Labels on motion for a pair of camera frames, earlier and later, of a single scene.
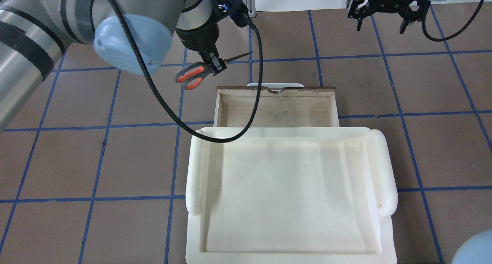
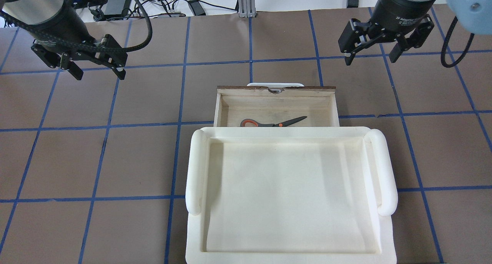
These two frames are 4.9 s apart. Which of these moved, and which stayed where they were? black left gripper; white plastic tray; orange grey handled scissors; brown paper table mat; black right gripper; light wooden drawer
Moved: black left gripper; black right gripper; orange grey handled scissors
Stayed: light wooden drawer; brown paper table mat; white plastic tray
